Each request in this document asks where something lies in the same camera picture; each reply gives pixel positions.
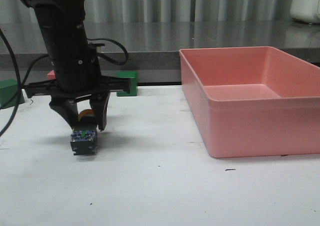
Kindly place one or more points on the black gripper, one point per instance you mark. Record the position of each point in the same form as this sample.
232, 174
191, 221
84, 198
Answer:
81, 79

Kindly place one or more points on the yellow push button switch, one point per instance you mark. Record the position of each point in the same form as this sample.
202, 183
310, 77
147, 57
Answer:
84, 137

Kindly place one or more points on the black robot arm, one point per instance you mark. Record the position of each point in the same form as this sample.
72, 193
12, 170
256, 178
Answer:
61, 23

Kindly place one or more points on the pink cube block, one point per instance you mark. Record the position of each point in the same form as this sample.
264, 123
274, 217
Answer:
51, 75

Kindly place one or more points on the green cube block centre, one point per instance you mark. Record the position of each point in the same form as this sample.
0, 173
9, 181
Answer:
133, 83

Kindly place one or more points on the green cube block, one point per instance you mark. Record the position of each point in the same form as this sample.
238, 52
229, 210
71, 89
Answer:
7, 90
133, 83

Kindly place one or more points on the green cube block left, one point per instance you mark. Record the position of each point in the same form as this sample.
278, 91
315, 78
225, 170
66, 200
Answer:
7, 90

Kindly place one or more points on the dark grey countertop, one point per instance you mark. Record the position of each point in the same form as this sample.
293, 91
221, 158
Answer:
155, 46

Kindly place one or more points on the pink plastic bin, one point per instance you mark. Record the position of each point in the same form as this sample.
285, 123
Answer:
252, 101

